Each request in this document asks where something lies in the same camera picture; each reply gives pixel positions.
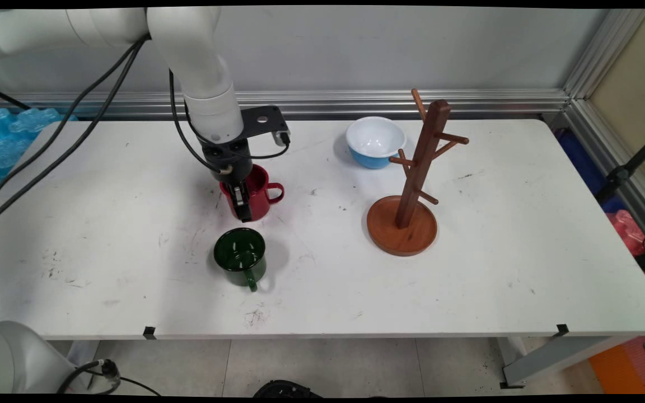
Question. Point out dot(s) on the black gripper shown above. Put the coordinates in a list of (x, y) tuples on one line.
[(230, 157)]

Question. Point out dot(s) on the red ceramic mug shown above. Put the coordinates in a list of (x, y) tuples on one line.
[(261, 196)]

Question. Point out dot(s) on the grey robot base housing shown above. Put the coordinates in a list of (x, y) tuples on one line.
[(14, 361)]

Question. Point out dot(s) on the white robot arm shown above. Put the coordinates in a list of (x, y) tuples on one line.
[(199, 67)]

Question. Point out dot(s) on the dark green enamel mug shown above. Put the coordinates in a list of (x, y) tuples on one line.
[(238, 254)]

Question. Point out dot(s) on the blue and white bowl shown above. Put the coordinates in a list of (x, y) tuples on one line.
[(373, 137)]

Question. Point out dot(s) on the black tape marker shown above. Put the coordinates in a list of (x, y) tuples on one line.
[(149, 332), (562, 329)]

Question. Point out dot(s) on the wooden mug tree stand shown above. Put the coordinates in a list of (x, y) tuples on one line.
[(401, 235)]

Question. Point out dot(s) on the black round floor object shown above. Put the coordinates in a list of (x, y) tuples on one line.
[(283, 389)]

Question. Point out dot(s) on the blue plastic bubble wrap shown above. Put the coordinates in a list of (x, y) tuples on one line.
[(9, 140)]

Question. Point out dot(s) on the blue plastic item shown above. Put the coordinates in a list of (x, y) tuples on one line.
[(580, 159)]

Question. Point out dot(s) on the black tripod stand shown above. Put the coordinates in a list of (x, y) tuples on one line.
[(619, 174)]

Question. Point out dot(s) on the red plastic bag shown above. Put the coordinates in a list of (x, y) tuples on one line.
[(627, 232)]

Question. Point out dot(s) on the orange floor mat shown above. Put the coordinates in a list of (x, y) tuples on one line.
[(625, 364)]

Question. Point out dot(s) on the aluminium wall rail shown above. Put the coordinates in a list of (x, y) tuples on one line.
[(356, 101)]

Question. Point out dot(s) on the grey table leg frame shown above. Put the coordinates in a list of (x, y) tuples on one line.
[(552, 358)]

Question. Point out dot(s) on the aluminium corner frame post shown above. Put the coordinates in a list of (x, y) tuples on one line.
[(597, 73)]

